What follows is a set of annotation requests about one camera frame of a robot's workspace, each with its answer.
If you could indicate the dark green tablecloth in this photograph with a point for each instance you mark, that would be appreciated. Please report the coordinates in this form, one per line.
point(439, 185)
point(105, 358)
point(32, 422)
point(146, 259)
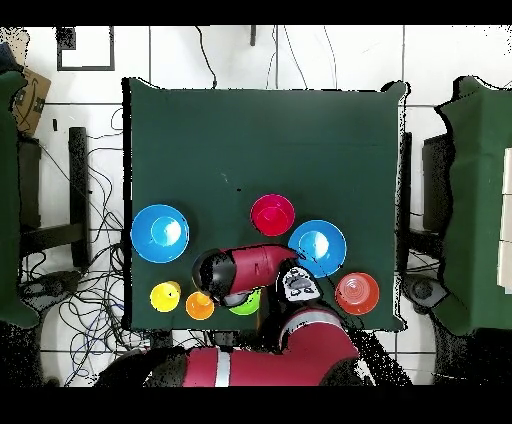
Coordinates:
point(260, 140)

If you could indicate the black square floor frame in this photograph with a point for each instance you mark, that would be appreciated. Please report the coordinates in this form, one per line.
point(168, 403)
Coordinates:
point(86, 68)

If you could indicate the pink bowl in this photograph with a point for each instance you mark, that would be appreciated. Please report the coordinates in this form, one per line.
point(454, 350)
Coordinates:
point(252, 222)

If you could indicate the black power strip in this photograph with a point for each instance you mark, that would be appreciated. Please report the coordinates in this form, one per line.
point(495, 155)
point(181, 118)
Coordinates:
point(162, 339)

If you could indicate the large blue bowl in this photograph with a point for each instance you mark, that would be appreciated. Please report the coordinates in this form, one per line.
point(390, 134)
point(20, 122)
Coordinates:
point(144, 240)
point(324, 244)

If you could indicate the green cloth side table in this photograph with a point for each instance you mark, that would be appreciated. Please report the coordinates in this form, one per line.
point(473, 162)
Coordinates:
point(476, 200)
point(8, 200)

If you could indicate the short dark bar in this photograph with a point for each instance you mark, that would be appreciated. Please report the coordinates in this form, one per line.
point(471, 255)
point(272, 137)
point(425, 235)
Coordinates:
point(252, 36)

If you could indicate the white box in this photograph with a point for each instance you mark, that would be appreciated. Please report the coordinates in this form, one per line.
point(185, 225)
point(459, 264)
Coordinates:
point(507, 224)

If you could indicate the light orange cup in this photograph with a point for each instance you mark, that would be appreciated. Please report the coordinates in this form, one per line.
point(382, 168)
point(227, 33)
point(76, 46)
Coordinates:
point(198, 308)

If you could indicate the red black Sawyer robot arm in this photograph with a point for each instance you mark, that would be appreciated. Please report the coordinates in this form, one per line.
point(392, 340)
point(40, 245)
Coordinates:
point(256, 266)

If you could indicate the grey pedestal foot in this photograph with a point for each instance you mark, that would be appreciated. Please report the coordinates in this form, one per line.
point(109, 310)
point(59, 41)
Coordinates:
point(52, 284)
point(424, 290)

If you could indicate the green bowl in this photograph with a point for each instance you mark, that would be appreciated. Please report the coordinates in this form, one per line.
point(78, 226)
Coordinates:
point(250, 307)

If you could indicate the orange bowl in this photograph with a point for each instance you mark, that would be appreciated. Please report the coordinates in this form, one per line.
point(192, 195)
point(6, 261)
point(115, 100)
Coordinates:
point(357, 294)

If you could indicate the black metal stand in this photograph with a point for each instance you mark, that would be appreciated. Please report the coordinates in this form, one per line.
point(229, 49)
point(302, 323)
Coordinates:
point(78, 180)
point(436, 184)

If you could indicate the cardboard box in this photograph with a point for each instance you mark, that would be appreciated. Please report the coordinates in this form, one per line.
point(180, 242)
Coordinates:
point(32, 100)

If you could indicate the yellow cup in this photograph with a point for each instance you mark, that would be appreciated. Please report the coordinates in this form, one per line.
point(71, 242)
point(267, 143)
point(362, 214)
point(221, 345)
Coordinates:
point(164, 296)

